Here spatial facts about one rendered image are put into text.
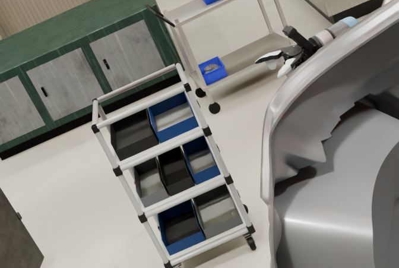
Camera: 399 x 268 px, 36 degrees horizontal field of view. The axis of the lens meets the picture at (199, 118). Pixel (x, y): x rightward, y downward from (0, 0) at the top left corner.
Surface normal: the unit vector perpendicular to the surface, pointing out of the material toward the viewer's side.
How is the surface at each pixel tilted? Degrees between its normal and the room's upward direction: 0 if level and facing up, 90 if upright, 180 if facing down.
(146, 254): 0
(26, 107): 90
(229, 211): 0
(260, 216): 0
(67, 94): 90
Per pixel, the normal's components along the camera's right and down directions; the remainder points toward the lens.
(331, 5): 0.08, 0.39
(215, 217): -0.38, -0.84
